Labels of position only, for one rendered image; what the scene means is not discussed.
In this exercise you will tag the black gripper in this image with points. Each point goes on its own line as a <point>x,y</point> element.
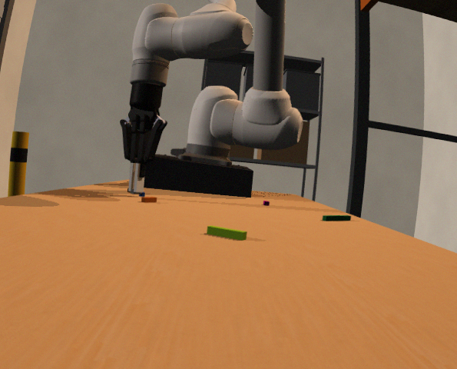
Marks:
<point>145,99</point>

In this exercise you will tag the green rectangular bar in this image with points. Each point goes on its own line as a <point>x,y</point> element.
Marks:
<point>227,233</point>

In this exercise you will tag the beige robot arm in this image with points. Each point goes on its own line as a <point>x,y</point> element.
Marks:
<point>265,119</point>

